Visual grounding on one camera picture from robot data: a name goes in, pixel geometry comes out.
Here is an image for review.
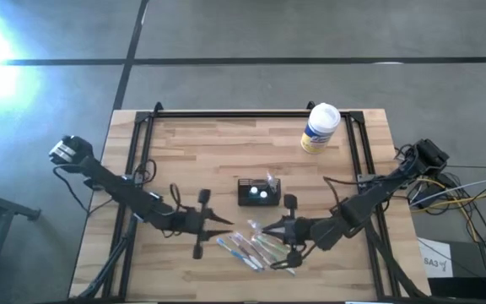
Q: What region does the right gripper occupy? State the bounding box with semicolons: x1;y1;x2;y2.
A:
261;193;314;270

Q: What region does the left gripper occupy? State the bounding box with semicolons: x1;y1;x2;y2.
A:
179;188;235;260

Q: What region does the green toothbrush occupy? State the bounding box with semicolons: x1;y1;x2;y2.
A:
253;233;298;278

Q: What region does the blue toothbrush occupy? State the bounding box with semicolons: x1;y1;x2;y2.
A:
265;171;278;195
215;237;264;273

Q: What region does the Lysol wipes canister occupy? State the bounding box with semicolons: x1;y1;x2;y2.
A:
300;102;342;155

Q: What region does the white paper label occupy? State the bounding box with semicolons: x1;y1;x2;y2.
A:
418;236;455;279

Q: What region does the black equipment case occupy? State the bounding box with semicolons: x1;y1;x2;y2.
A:
427;240;486;304

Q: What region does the black wire caddy basket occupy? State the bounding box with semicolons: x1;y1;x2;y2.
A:
237;177;282;208

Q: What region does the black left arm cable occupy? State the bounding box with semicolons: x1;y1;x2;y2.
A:
132;158;184;209

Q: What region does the black aluminium table frame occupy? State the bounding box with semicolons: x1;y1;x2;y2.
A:
101;100;421;301

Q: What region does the black floor cable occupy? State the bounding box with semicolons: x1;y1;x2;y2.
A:
394;143;486;220

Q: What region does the white cable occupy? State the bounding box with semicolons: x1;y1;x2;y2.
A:
409;177;486;208

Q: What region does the yellow cable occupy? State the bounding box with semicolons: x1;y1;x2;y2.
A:
411;176;486;275

